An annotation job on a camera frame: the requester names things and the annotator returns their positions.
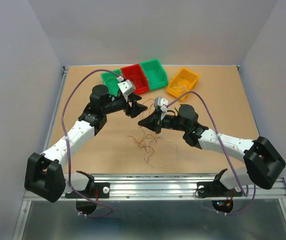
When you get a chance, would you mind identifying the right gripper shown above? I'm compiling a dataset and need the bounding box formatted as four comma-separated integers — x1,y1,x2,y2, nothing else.
137,109,188,135

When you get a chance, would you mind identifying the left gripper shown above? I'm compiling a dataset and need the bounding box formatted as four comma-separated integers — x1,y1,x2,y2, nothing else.
102,92,148,119

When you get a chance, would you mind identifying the brown wire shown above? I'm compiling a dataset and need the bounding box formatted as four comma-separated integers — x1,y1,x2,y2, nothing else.
137,98,157,121

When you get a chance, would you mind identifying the wire bundle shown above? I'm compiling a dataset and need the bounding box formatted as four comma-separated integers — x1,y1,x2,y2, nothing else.
126,127,162,154

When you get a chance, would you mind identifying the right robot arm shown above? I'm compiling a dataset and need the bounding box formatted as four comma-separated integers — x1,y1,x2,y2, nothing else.
138,104,286,198

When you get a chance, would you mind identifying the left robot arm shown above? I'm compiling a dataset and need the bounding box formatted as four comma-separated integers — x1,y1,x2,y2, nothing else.
24,80,147,203

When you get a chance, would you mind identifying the red bin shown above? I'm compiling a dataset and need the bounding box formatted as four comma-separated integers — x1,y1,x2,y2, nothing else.
121,63,150,95

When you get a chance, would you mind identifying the right green bin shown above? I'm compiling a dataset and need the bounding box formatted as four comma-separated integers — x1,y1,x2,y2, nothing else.
140,58,168,91

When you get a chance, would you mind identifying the green bin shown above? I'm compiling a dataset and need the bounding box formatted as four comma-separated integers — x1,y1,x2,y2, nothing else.
140,58,168,91
101,72,119,96

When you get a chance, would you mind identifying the left green bin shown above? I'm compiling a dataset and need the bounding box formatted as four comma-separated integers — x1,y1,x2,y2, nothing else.
101,72,119,96

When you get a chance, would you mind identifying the yellow bin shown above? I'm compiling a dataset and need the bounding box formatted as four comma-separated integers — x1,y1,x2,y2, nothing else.
166,67,200,98

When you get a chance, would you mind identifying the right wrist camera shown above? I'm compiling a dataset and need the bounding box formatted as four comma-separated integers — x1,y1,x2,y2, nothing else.
154,96,169,113

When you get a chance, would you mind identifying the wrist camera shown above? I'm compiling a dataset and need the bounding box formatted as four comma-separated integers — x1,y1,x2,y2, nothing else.
117,79,136,96
154,96,169,113

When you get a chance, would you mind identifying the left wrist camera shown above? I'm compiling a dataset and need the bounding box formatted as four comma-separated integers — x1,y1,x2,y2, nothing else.
117,79,136,96

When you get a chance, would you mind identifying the white wire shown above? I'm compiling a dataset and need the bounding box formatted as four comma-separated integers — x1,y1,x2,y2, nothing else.
144,139,179,168

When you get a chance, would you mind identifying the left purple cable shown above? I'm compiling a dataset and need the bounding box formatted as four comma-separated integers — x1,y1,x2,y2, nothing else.
61,69,113,218

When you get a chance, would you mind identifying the purple cable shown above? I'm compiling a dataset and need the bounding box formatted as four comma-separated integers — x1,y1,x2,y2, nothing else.
165,91,257,217
61,69,113,218

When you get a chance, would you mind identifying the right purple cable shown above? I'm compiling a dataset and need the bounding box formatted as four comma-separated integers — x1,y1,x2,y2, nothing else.
165,91,257,217

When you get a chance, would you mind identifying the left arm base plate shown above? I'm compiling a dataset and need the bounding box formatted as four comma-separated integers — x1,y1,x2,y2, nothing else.
65,181,111,200

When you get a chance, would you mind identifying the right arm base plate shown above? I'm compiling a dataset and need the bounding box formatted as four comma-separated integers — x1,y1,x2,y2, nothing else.
194,181,243,199

